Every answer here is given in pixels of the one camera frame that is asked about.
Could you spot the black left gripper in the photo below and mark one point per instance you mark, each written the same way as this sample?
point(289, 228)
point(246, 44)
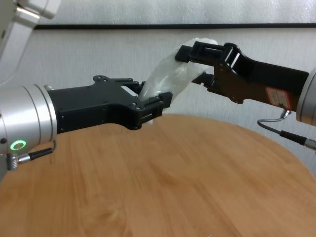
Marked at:
point(93, 106)

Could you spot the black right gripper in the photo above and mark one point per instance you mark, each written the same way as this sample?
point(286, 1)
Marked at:
point(259, 81)

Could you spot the white plastic-wrapped sandbag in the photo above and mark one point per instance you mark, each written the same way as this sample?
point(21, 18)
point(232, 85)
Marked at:
point(168, 79)

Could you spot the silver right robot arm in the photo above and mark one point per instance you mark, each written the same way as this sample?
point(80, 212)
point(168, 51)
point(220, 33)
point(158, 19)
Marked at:
point(308, 98)

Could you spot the black wall rail strip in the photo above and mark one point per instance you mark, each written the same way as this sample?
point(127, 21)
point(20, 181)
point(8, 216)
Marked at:
point(158, 26)

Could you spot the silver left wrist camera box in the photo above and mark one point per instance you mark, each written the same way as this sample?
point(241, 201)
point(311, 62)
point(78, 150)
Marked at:
point(14, 37)

